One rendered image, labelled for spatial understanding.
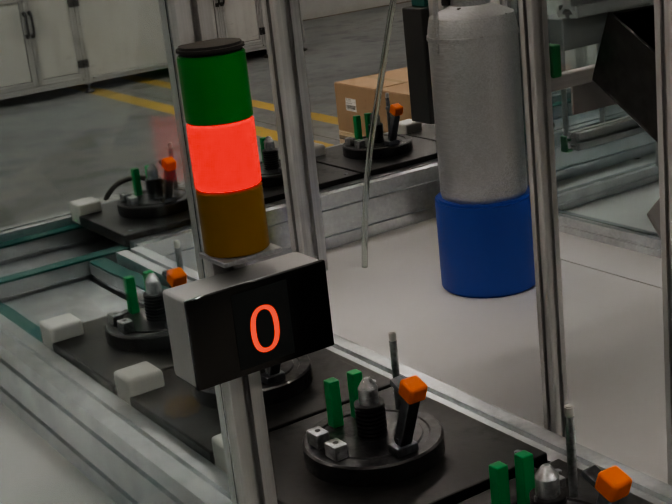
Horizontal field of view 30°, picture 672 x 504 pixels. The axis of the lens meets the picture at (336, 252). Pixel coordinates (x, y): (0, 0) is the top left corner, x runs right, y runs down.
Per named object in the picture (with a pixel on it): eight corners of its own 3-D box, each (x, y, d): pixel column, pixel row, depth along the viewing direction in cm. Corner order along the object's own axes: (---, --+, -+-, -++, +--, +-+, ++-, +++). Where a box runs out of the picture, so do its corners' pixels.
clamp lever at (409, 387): (417, 445, 119) (429, 385, 115) (400, 452, 118) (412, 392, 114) (395, 421, 121) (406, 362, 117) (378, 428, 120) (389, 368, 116)
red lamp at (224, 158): (274, 181, 93) (266, 116, 91) (214, 197, 90) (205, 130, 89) (241, 172, 97) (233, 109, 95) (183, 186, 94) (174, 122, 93)
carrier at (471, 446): (548, 471, 121) (541, 351, 117) (343, 563, 109) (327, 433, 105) (401, 398, 141) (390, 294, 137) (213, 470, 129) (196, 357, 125)
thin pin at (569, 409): (580, 495, 108) (575, 405, 105) (573, 498, 108) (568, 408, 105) (573, 492, 109) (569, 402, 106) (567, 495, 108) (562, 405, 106)
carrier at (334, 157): (463, 156, 248) (458, 93, 244) (363, 183, 236) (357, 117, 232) (391, 141, 267) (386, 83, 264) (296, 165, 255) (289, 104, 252)
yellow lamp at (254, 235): (282, 246, 94) (274, 183, 93) (224, 263, 92) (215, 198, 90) (249, 234, 98) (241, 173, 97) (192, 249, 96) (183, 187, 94)
